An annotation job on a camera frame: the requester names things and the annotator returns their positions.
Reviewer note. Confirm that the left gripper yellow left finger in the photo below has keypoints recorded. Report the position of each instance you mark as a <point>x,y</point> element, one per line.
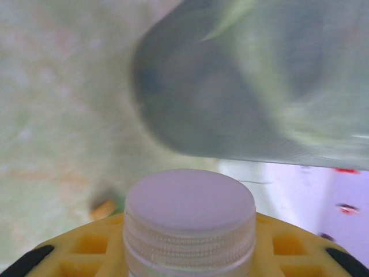
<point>57,259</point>

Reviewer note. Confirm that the clear bottle with white label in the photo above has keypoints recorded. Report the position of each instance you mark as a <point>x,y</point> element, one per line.
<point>187,202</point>

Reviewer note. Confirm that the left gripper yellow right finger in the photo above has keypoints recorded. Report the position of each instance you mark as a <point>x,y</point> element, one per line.
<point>311,259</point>

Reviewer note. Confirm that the translucent plastic bin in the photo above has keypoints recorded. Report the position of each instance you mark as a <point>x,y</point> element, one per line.
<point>201,101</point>

